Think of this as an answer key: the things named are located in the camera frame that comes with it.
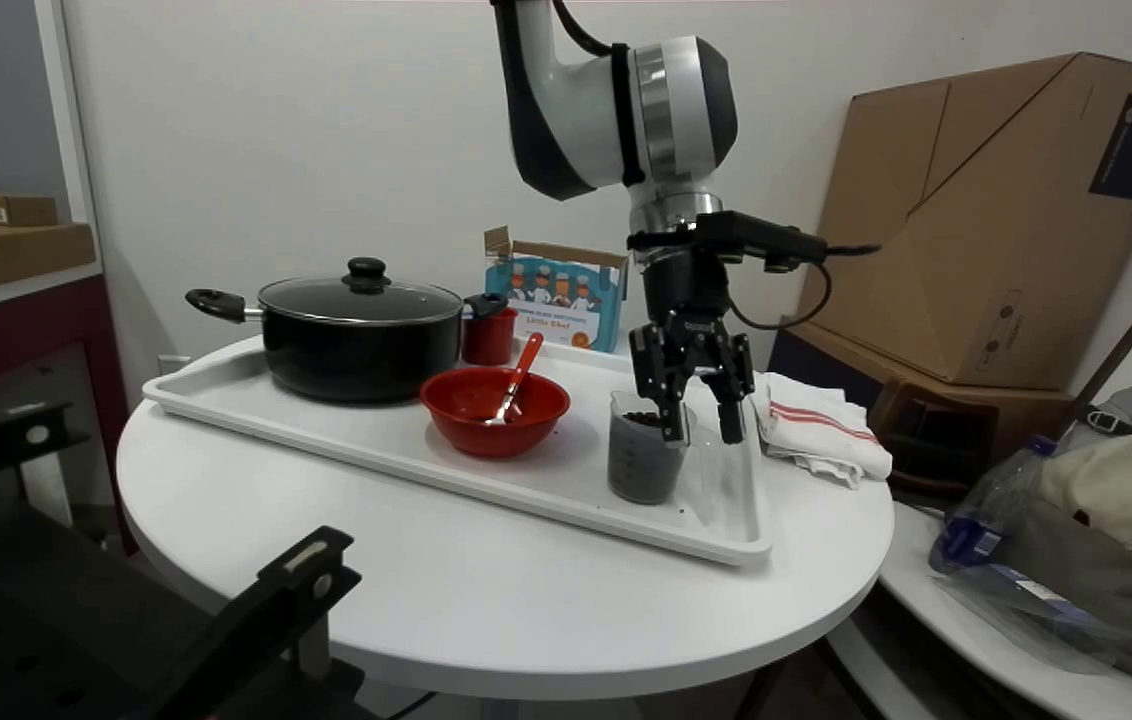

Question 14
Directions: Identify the red handled spoon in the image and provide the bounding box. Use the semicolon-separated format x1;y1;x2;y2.
485;332;544;423

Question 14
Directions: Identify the white plastic tray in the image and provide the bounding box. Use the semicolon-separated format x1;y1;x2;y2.
138;332;776;573

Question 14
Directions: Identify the black cooking pot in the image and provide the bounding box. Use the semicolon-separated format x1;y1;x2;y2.
187;289;473;409

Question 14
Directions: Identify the blue toy box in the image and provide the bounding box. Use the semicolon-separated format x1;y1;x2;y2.
485;229;628;354

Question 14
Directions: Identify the red mug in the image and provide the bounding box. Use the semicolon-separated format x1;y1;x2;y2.
465;294;516;365

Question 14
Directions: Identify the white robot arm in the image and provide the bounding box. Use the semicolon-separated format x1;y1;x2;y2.
489;0;750;445

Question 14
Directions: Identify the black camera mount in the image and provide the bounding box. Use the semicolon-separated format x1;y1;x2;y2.
0;405;373;720

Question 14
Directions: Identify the clear measuring jug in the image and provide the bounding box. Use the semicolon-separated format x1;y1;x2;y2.
607;391;686;505

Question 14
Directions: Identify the white red striped cloth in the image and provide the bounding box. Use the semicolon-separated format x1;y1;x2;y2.
750;372;893;483

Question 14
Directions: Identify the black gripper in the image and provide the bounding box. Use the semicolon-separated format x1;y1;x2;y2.
628;249;750;445

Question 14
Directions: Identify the round white table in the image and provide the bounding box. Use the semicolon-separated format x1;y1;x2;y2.
114;340;893;700

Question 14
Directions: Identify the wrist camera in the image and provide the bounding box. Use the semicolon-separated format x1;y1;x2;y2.
628;213;871;273

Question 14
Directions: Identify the grey backpack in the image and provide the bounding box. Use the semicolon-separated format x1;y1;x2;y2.
929;388;1132;676

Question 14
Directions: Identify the large cardboard box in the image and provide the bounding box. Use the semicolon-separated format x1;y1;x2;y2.
805;51;1132;388

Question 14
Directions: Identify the glass pot lid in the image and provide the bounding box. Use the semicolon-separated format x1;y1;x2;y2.
259;257;461;329

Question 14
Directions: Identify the red plastic bowl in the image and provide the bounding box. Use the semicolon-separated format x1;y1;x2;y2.
421;365;573;459

